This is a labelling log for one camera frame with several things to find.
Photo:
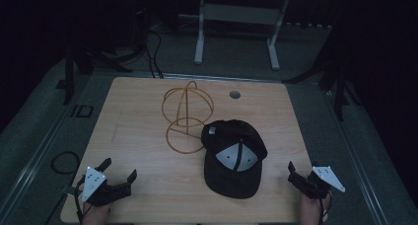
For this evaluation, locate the person's left hand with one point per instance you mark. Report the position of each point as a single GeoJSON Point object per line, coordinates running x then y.
{"type": "Point", "coordinates": [95, 214]}

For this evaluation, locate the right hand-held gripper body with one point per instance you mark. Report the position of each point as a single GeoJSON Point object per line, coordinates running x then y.
{"type": "Point", "coordinates": [317, 184]}

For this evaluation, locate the white metal desk frame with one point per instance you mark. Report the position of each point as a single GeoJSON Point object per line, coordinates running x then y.
{"type": "Point", "coordinates": [236, 14]}

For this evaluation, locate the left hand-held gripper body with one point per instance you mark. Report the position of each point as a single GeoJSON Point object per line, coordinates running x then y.
{"type": "Point", "coordinates": [93, 182]}

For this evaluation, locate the black metal stand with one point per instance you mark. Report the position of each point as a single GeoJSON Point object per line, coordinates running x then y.
{"type": "Point", "coordinates": [338, 87]}
{"type": "Point", "coordinates": [69, 77]}

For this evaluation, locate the person's right hand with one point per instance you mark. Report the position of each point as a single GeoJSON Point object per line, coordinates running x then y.
{"type": "Point", "coordinates": [310, 211]}

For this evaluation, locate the black baseball cap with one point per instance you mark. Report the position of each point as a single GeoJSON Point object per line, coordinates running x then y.
{"type": "Point", "coordinates": [234, 159]}

